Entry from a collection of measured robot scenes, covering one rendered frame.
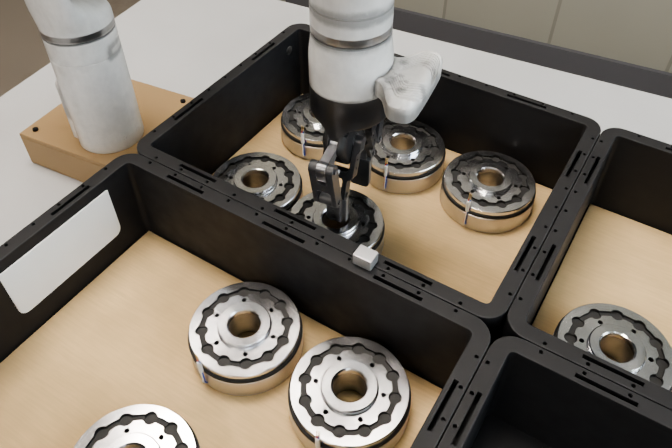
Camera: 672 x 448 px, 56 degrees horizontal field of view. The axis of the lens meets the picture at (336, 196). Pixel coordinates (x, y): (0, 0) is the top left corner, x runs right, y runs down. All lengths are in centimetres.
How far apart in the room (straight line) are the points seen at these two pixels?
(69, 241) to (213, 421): 22
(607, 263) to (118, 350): 50
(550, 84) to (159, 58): 71
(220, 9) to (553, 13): 137
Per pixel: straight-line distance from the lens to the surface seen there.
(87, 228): 66
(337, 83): 54
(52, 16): 84
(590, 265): 72
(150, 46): 129
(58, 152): 100
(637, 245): 76
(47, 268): 65
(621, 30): 241
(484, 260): 69
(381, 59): 54
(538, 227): 60
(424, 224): 71
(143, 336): 64
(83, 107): 91
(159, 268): 69
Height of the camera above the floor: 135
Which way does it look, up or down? 45 degrees down
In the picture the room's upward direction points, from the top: straight up
